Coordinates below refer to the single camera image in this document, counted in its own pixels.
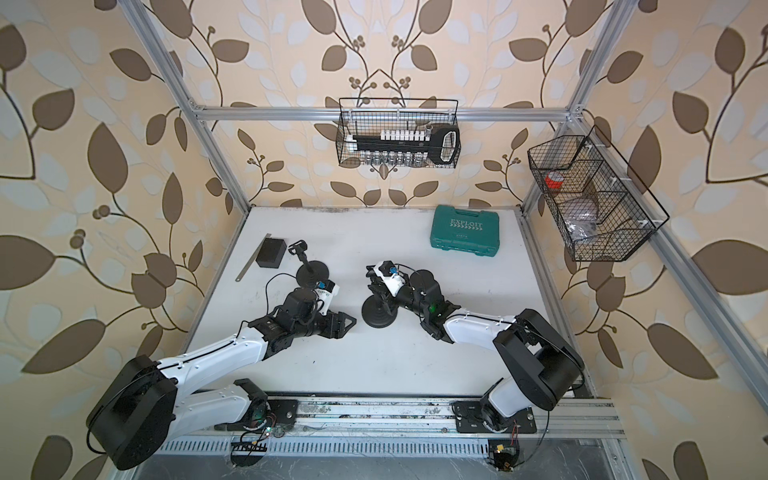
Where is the black wire basket right wall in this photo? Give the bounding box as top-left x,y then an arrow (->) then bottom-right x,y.
527,126 -> 670,262

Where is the black wire basket wall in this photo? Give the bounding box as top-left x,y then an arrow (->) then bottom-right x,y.
335,96 -> 462,168
527,126 -> 670,262

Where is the socket set rail black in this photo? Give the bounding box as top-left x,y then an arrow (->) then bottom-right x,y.
336,123 -> 462,168

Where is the black microphone stand pole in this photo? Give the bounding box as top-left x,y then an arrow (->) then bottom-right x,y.
288,240 -> 314,286

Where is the green plastic tool case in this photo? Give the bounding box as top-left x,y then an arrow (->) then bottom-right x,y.
430,205 -> 500,257

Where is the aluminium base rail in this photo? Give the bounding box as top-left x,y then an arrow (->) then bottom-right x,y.
158,396 -> 626,459

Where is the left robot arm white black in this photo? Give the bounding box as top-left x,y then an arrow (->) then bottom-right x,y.
86,281 -> 357,470

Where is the black round stand base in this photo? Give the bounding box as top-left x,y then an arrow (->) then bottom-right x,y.
296,260 -> 329,289

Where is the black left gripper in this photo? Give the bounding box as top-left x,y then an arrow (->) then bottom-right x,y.
291,306 -> 358,340

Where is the black wire basket back wall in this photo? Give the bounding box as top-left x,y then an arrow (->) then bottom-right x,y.
335,96 -> 462,168

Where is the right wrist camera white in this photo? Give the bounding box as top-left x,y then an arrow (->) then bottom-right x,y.
373,260 -> 407,297

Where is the red item in basket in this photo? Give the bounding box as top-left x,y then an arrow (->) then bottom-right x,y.
545,171 -> 565,191

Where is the plastic bag in basket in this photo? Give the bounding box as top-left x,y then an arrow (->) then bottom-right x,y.
559,198 -> 598,242

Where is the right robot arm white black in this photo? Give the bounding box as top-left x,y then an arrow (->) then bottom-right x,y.
362,261 -> 584,433

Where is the small black box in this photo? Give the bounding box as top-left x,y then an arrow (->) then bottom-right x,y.
255,237 -> 287,269

